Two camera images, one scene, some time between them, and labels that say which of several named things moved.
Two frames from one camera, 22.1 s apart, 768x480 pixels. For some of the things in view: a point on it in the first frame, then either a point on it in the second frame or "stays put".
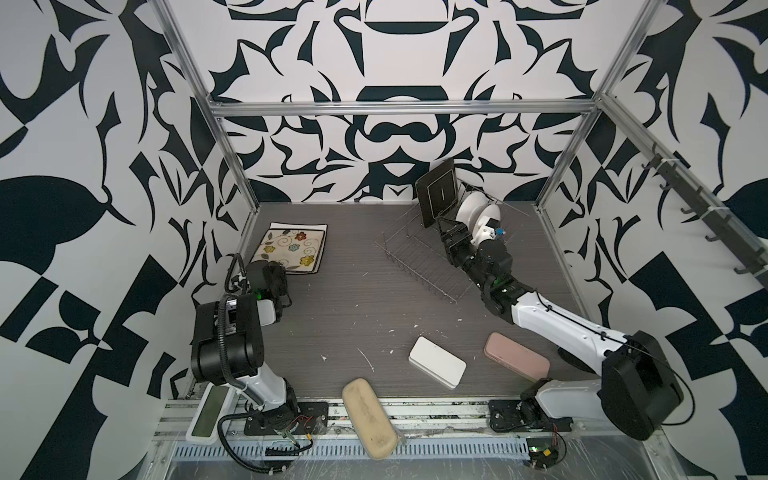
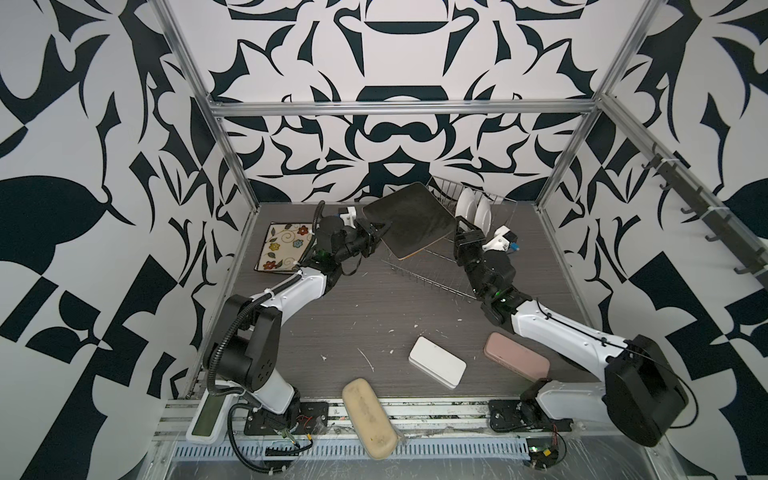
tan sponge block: x=370 y=419 stays put
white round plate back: x=469 y=206 stays put
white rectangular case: x=437 y=362 stays put
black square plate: x=437 y=191 -> x=418 y=219
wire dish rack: x=423 y=252 -> x=441 y=263
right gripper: x=457 y=236 stays put
